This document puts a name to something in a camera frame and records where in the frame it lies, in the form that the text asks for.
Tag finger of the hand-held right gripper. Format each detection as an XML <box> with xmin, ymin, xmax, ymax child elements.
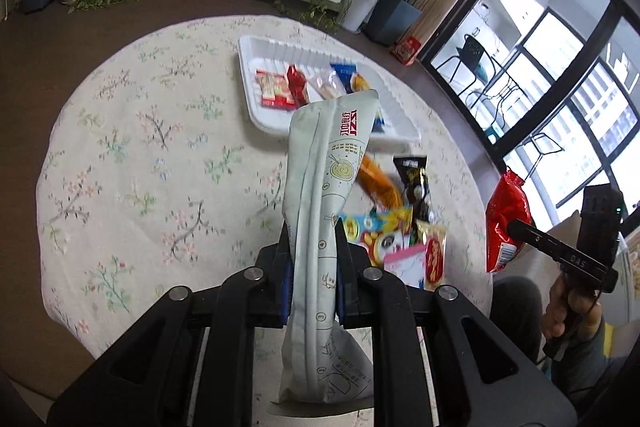
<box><xmin>507</xmin><ymin>218</ymin><xmax>562</xmax><ymax>261</ymax></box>

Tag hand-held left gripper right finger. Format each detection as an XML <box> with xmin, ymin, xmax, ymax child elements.
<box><xmin>334</xmin><ymin>218</ymin><xmax>578</xmax><ymax>427</ymax></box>

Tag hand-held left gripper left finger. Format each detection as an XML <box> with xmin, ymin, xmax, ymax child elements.
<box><xmin>47</xmin><ymin>222</ymin><xmax>293</xmax><ymax>427</ymax></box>

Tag large red snack packet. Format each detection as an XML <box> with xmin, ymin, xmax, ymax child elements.
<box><xmin>485</xmin><ymin>169</ymin><xmax>533</xmax><ymax>274</ymax></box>

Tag blue cartoon snack packet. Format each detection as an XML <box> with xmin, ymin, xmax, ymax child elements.
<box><xmin>336</xmin><ymin>204</ymin><xmax>418</xmax><ymax>270</ymax></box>

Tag pink snack packet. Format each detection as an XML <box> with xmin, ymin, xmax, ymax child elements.
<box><xmin>382</xmin><ymin>243</ymin><xmax>430</xmax><ymax>290</ymax></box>

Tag pale white-green snack packet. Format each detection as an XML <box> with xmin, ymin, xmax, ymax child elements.
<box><xmin>277</xmin><ymin>89</ymin><xmax>379</xmax><ymax>408</ymax></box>

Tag orange snack packet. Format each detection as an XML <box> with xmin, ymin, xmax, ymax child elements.
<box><xmin>356</xmin><ymin>152</ymin><xmax>405</xmax><ymax>210</ymax></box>

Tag black snack packet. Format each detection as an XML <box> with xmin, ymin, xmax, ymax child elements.
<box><xmin>392</xmin><ymin>155</ymin><xmax>432</xmax><ymax>228</ymax></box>

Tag white plastic tray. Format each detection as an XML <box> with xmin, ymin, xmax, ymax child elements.
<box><xmin>238</xmin><ymin>35</ymin><xmax>422</xmax><ymax>150</ymax></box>

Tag small red white snack packet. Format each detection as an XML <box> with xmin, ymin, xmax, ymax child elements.
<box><xmin>256</xmin><ymin>69</ymin><xmax>297</xmax><ymax>109</ymax></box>

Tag clear orange-print snack packet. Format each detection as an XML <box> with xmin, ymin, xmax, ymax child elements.
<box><xmin>306</xmin><ymin>72</ymin><xmax>346</xmax><ymax>102</ymax></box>

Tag blue yellow snack packet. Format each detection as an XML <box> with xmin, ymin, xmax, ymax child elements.
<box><xmin>329</xmin><ymin>63</ymin><xmax>386</xmax><ymax>135</ymax></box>

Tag person's right forearm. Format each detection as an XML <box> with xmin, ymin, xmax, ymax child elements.
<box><xmin>550</xmin><ymin>327</ymin><xmax>640</xmax><ymax>413</ymax></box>

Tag person's right hand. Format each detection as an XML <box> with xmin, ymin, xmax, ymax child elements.
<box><xmin>542</xmin><ymin>277</ymin><xmax>606</xmax><ymax>340</ymax></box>

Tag beige sofa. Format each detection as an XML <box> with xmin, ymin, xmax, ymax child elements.
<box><xmin>515</xmin><ymin>212</ymin><xmax>640</xmax><ymax>358</ymax></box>

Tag person's right leg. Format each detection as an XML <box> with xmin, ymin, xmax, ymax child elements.
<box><xmin>492</xmin><ymin>276</ymin><xmax>546</xmax><ymax>363</ymax></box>

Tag black balcony chair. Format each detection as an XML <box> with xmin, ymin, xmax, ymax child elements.
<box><xmin>435</xmin><ymin>33</ymin><xmax>503</xmax><ymax>98</ymax></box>
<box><xmin>520</xmin><ymin>132</ymin><xmax>566</xmax><ymax>188</ymax></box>

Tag glass balcony table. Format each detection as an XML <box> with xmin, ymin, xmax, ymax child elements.
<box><xmin>465</xmin><ymin>74</ymin><xmax>526</xmax><ymax>128</ymax></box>

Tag round floral tablecloth table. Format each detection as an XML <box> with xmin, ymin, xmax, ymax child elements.
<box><xmin>36</xmin><ymin>14</ymin><xmax>496</xmax><ymax>400</ymax></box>

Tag red bag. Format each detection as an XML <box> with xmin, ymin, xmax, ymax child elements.
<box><xmin>391</xmin><ymin>36</ymin><xmax>422</xmax><ymax>66</ymax></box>

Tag white balcony cabinets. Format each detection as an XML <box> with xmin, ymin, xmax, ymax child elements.
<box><xmin>480</xmin><ymin>0</ymin><xmax>551</xmax><ymax>72</ymax></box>

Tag dark blue square planter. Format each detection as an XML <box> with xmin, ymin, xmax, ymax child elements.
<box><xmin>362</xmin><ymin>0</ymin><xmax>423</xmax><ymax>46</ymax></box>

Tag tall white plant pot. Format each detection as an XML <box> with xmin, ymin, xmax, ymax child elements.
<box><xmin>340</xmin><ymin>0</ymin><xmax>378</xmax><ymax>34</ymax></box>

